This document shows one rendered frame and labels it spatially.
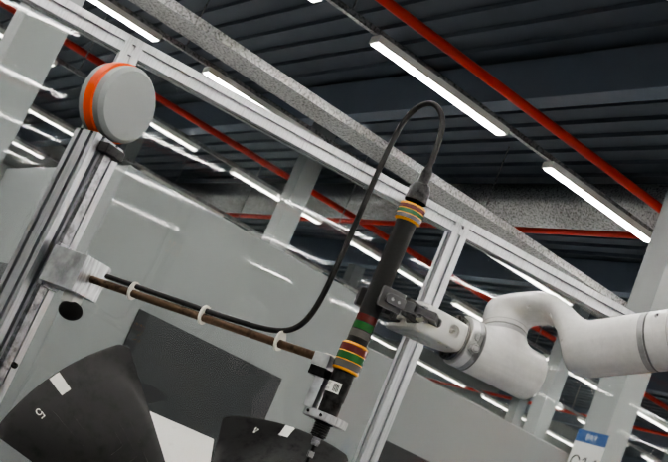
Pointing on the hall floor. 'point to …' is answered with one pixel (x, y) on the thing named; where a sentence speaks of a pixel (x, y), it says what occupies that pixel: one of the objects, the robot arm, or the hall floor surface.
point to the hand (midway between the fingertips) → (375, 297)
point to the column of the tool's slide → (48, 236)
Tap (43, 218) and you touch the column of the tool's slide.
